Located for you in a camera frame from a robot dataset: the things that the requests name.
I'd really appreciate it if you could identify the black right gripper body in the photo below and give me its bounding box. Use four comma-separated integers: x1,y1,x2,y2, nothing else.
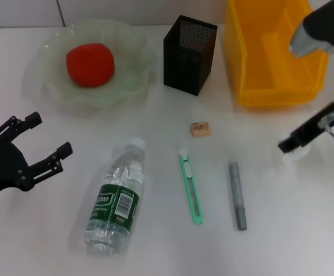
291,101,334,146

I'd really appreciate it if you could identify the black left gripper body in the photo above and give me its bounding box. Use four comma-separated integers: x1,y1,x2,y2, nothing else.
0,133,37,204

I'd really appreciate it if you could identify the white paper ball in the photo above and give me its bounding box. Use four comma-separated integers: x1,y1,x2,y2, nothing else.
280,143,311,165

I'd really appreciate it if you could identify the red orange fruit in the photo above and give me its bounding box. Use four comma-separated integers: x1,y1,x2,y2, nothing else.
66,43,116,89

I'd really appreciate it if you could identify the beige eraser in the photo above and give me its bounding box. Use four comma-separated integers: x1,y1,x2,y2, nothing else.
189,121,213,138

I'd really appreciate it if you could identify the clear green-label water bottle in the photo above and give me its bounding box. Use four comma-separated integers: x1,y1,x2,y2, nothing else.
83,137,147,255

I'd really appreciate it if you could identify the green utility knife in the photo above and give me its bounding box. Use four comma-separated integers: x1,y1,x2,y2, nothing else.
179,148,204,225

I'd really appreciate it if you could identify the grey pen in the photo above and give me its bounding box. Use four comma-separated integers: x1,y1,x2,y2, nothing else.
227,161,248,232

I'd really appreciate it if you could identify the green glass fruit plate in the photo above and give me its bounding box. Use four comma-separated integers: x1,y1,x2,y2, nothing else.
37,18,158,109

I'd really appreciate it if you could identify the black mesh pen holder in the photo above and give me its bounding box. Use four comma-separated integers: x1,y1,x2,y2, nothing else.
163,14,218,96

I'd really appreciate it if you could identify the yellow plastic bin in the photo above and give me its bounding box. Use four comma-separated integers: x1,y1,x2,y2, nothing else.
223,0,331,109

